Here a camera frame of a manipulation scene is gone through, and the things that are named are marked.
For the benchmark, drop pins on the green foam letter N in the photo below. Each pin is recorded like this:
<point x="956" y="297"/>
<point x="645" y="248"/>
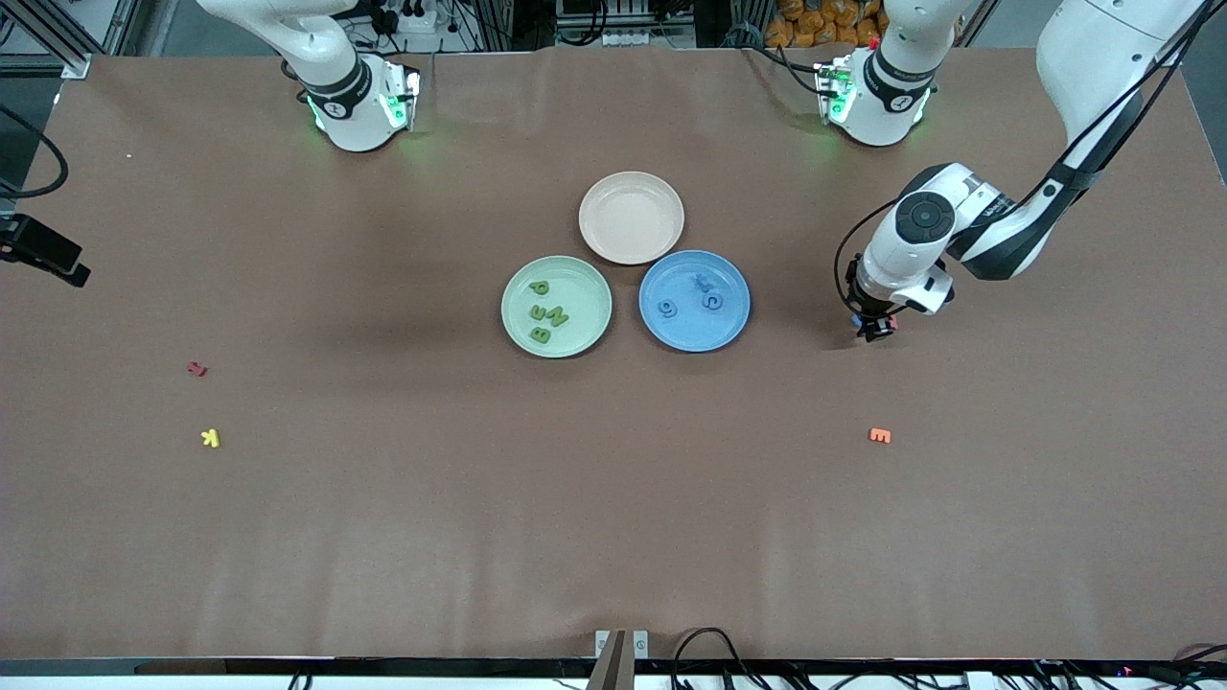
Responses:
<point x="557" y="317"/>

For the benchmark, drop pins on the aluminium frame post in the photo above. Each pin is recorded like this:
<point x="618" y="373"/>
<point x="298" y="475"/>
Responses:
<point x="75" y="59"/>

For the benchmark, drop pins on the white power strip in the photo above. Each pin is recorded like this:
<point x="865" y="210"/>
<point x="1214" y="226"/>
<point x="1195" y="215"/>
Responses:
<point x="412" y="17"/>

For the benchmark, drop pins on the green foam letter B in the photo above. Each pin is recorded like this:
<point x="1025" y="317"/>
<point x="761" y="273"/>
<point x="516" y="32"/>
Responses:
<point x="540" y="334"/>

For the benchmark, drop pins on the blue round plate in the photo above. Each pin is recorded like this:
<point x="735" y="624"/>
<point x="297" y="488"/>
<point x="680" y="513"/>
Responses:
<point x="694" y="331"/>

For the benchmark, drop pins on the blue foam letter C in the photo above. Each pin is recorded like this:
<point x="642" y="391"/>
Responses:
<point x="712" y="301"/>

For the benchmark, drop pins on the brown table cover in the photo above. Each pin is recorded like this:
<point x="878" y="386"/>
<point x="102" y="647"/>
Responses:
<point x="613" y="498"/>

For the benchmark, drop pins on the beige round plate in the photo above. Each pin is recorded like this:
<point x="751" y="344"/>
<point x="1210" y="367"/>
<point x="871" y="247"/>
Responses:
<point x="632" y="218"/>

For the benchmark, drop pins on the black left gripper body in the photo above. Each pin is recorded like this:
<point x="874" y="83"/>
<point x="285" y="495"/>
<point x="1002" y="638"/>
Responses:
<point x="866" y="310"/>

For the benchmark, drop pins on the grey metal table bracket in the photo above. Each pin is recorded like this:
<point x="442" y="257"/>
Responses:
<point x="640" y="644"/>

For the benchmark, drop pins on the light green round plate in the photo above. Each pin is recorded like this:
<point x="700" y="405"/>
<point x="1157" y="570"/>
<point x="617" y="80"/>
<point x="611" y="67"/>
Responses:
<point x="585" y="297"/>

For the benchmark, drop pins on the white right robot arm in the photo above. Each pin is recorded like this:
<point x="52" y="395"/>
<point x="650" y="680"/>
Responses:
<point x="345" y="96"/>

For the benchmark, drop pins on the orange snack bags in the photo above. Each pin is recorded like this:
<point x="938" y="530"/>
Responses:
<point x="824" y="21"/>

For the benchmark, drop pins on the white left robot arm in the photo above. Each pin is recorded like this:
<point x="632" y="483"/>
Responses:
<point x="911" y="249"/>

